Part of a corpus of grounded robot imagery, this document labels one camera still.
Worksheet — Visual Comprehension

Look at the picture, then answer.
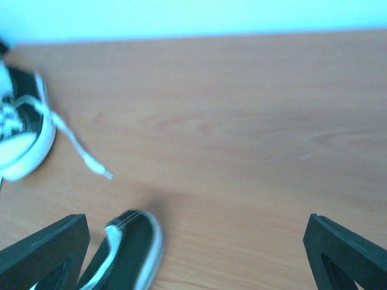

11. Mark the black white sneaker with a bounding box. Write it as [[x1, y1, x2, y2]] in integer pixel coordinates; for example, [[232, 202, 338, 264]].
[[1, 42, 56, 181], [76, 209, 164, 290]]

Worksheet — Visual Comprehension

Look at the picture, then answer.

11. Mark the rear sneaker white shoelace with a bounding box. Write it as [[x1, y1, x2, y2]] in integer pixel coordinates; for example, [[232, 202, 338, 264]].
[[1, 95, 113, 181]]

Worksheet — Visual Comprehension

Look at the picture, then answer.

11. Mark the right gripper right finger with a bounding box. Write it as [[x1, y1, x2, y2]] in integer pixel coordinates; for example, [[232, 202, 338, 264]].
[[303, 214, 386, 289]]

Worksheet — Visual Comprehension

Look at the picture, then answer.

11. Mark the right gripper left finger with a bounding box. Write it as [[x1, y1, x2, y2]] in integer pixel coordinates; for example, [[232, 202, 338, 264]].
[[1, 214, 90, 289]]

